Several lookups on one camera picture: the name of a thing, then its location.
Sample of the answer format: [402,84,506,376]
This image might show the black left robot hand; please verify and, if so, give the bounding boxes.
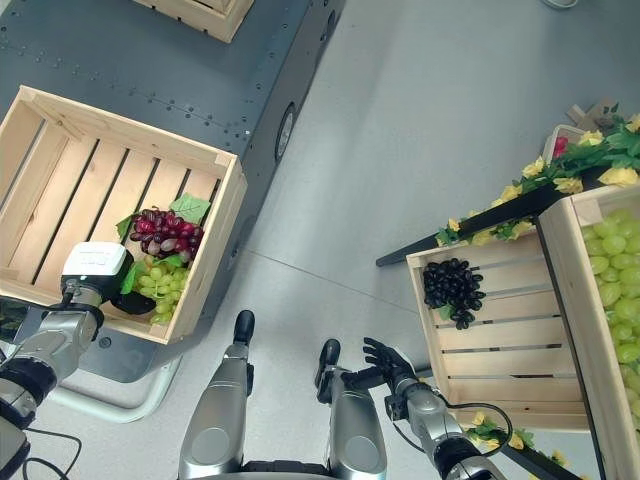
[60,241,156,316]

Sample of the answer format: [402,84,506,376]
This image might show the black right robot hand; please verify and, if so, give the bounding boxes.
[348,336,417,390]

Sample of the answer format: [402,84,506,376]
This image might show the green grape bunch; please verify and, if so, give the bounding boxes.
[120,259,192,327]

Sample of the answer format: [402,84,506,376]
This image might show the silver right robot leg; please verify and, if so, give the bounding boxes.
[314,338,389,480]

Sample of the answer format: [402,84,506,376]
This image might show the red grape bunch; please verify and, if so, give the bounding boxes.
[116,192,212,262]

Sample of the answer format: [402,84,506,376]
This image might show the large slatted wooden crate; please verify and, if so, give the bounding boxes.
[0,84,249,346]

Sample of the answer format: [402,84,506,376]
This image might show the black grape bunch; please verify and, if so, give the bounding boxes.
[422,257,488,332]

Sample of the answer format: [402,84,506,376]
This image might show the wooden crate with slat floor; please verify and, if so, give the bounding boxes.
[405,230,592,432]

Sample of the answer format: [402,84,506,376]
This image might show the short yellow flower garland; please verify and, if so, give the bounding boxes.
[463,410,571,470]

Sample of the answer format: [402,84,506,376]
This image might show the wooden crate full of grapes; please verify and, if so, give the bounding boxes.
[536,184,640,480]

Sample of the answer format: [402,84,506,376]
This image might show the dark grey metal platform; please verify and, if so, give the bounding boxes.
[0,0,347,387]

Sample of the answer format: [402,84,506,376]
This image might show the pile of green grapes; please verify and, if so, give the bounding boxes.
[579,208,640,432]

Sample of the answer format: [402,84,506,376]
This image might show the small wooden crate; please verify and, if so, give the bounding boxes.
[131,0,256,45]

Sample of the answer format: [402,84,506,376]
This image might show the pale crate with red fruit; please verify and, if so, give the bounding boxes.
[543,124,602,167]

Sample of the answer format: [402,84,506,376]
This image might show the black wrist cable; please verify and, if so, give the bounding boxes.
[391,401,515,457]

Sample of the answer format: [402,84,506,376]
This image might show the white platform base frame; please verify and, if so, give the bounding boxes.
[48,343,182,425]

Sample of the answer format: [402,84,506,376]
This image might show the black floor cable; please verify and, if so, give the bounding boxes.
[23,426,84,480]

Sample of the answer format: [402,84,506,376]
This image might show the black metal stand frame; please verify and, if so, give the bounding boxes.
[375,164,640,269]

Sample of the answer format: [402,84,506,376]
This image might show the brown wooden post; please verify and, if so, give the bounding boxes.
[568,96,622,130]

